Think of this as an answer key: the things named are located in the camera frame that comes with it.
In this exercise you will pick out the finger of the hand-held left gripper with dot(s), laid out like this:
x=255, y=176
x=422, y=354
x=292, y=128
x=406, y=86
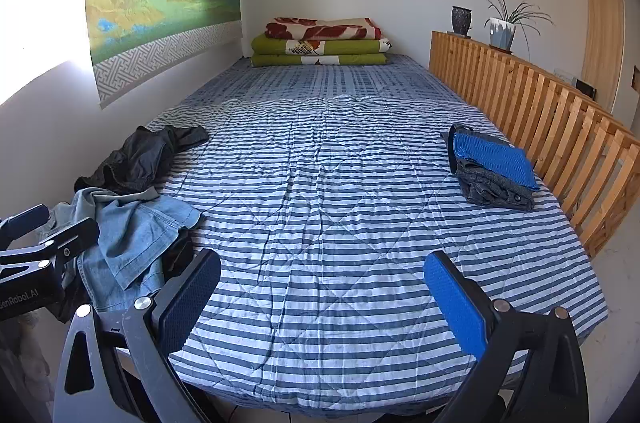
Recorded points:
x=27, y=220
x=75, y=235

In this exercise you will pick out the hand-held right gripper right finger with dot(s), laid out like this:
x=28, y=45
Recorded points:
x=455, y=308

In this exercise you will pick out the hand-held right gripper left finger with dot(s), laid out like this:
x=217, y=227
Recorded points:
x=192, y=303

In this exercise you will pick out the light blue denim shirt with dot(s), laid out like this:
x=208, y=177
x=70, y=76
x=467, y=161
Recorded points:
x=130, y=243

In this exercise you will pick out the dark navy garment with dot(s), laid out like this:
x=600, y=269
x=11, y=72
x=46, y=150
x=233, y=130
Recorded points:
x=135, y=158

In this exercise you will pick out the folded grey and blue clothes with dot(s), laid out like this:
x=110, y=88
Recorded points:
x=495, y=195

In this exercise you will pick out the bright blue folded cloth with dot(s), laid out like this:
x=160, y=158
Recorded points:
x=500, y=160

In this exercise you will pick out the blue white striped quilt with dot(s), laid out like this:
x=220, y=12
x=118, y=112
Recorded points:
x=325, y=213

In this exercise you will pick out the wooden slat railing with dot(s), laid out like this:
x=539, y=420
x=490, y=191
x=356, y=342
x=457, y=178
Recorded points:
x=550, y=103

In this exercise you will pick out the green folded quilt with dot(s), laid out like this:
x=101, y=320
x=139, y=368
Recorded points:
x=270, y=44
x=270, y=60

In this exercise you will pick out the small black box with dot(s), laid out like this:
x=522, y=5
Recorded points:
x=585, y=88

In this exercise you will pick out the potted plant white pot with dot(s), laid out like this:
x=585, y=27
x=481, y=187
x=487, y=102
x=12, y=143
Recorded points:
x=501, y=34

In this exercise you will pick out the dark ceramic vase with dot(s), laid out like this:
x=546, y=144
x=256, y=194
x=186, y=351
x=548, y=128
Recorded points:
x=461, y=20

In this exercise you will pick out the red floral folded blanket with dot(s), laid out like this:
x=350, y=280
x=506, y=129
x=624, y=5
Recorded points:
x=320, y=28

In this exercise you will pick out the wooden wall niche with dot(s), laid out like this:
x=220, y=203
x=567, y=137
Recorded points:
x=636, y=79

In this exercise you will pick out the wooden wall panel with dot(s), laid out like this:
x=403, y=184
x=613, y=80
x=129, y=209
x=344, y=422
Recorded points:
x=605, y=38

